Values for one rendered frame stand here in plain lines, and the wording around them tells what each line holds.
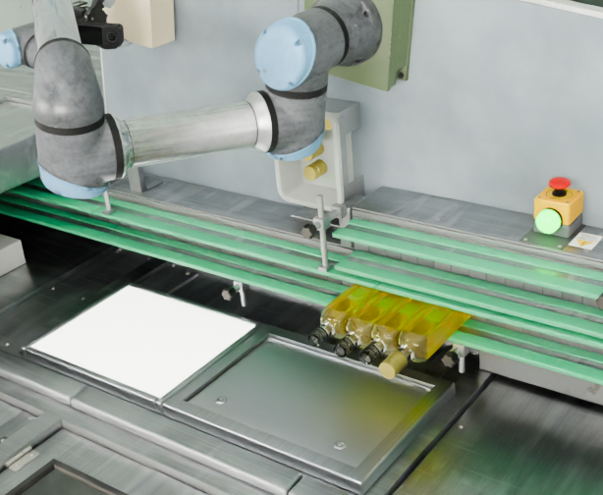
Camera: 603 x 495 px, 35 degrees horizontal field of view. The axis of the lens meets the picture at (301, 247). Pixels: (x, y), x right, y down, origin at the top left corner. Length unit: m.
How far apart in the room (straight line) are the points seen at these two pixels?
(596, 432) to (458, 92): 0.69
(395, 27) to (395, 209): 0.36
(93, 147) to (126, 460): 0.61
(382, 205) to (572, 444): 0.60
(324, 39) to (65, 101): 0.47
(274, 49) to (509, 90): 0.45
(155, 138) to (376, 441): 0.67
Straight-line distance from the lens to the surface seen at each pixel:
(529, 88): 1.86
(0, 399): 2.18
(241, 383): 1.98
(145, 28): 2.26
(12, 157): 2.45
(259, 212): 2.24
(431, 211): 1.96
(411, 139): 2.02
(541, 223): 1.83
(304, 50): 1.72
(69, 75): 1.64
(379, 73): 1.91
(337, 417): 1.86
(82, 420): 2.01
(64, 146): 1.65
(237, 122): 1.76
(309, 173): 2.12
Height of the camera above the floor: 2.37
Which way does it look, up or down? 45 degrees down
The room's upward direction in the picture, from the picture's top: 125 degrees counter-clockwise
